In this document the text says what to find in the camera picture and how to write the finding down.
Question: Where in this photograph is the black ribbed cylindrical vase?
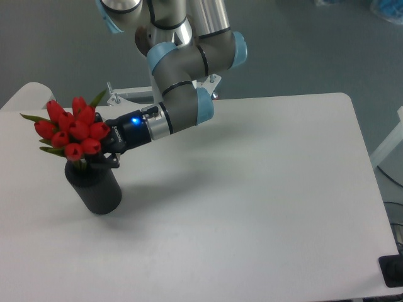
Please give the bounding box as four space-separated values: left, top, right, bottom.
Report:
64 161 122 215

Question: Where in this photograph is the white rounded chair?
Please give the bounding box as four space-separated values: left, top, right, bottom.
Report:
1 82 57 112

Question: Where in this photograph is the black device at table edge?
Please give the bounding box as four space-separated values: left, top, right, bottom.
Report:
378 254 402 288

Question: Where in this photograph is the red tulip bouquet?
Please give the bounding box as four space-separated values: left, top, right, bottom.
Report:
21 91 110 171

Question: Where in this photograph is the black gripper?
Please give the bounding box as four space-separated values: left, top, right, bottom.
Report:
85 112 151 169

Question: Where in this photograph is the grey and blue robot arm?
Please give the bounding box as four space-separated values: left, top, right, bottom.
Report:
87 1 247 169

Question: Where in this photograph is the white furniture at right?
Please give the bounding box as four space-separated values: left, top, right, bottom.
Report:
370 107 402 169

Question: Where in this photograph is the blue plastic bag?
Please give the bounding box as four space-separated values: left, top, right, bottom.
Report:
370 0 402 25

